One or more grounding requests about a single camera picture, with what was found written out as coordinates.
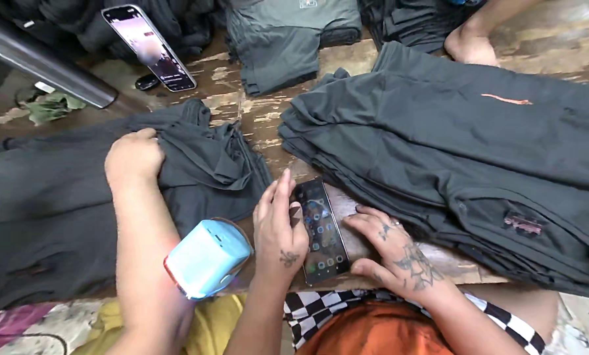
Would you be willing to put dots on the person's right hand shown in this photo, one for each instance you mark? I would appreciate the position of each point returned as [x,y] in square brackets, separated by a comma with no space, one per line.
[403,261]

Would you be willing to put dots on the person's left hand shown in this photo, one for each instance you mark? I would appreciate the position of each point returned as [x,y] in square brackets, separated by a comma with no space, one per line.
[277,234]

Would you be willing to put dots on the person's right fingers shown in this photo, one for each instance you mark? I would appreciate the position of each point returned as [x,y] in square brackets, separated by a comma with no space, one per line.
[379,216]

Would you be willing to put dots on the person's left fingers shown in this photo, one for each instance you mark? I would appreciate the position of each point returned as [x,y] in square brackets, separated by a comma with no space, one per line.
[263,203]

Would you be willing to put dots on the person's right thumb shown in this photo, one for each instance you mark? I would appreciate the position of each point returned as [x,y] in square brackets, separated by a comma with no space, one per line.
[369,268]

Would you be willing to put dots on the person's right index finger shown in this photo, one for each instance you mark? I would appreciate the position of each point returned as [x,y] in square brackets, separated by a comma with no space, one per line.
[362,226]

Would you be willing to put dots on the person's left index finger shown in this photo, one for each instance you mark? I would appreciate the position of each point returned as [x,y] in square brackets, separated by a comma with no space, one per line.
[281,195]

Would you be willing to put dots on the person's left thumb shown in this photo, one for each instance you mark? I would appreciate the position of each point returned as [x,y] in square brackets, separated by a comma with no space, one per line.
[298,221]

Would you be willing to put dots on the person's right forearm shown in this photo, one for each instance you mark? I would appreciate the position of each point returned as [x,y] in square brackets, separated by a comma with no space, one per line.
[472,320]

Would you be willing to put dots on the person's left forearm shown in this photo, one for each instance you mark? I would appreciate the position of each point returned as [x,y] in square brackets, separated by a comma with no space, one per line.
[259,320]

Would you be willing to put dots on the black smartphone with app icons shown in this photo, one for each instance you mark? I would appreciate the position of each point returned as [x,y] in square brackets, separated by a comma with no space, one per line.
[322,234]

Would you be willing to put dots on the person's body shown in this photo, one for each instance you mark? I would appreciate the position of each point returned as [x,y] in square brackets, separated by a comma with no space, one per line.
[383,330]

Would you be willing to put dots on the stack of dark grey trousers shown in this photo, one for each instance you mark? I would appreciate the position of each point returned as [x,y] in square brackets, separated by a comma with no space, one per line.
[422,148]

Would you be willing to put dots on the light blue box-shaped device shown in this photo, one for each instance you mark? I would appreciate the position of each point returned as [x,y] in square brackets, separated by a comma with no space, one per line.
[206,261]

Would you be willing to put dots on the stack of folded grey garments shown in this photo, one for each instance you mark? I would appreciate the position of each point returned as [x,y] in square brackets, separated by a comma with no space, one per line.
[279,49]

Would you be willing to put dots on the small black oval object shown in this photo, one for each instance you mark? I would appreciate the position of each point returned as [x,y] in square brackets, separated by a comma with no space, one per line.
[147,82]

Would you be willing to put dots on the white-framed smartphone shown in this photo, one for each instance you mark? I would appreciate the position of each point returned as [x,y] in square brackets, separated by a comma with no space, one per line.
[151,49]

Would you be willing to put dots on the pile of black garments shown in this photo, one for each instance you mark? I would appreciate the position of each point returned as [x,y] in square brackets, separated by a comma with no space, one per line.
[87,29]
[413,27]

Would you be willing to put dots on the stack of black trousers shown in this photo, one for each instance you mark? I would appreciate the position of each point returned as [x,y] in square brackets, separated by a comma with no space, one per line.
[53,197]

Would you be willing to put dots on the green leaves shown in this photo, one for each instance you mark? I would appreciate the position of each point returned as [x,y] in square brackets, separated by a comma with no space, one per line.
[48,107]

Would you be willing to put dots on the dark metal pole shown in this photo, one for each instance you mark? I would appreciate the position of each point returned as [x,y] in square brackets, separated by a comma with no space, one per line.
[48,59]

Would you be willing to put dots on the purple cloth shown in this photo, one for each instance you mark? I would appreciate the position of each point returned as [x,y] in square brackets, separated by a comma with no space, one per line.
[11,321]

